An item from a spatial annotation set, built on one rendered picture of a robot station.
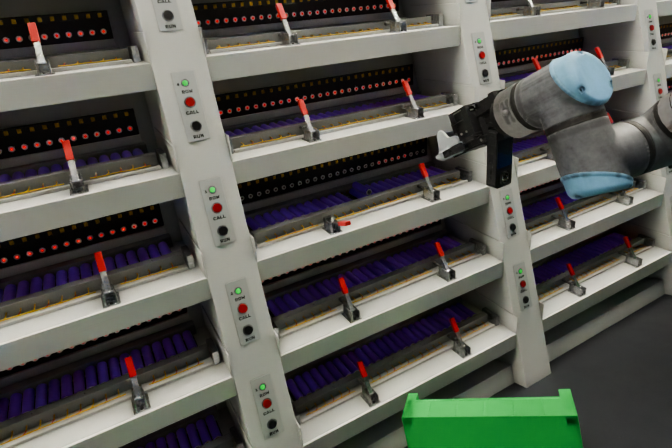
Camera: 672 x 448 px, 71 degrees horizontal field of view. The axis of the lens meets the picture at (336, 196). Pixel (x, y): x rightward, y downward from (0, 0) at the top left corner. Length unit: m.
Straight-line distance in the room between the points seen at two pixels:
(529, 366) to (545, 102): 0.79
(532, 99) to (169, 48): 0.61
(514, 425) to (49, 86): 0.95
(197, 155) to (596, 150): 0.65
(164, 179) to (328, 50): 0.41
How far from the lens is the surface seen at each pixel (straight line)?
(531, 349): 1.38
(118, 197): 0.87
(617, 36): 1.80
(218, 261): 0.90
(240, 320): 0.93
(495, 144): 0.91
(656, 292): 1.88
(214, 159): 0.89
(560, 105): 0.79
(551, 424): 0.96
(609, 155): 0.79
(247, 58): 0.94
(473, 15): 1.25
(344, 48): 1.02
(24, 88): 0.89
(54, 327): 0.89
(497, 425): 0.96
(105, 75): 0.89
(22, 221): 0.88
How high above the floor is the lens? 0.73
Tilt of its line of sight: 7 degrees down
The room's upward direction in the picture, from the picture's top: 13 degrees counter-clockwise
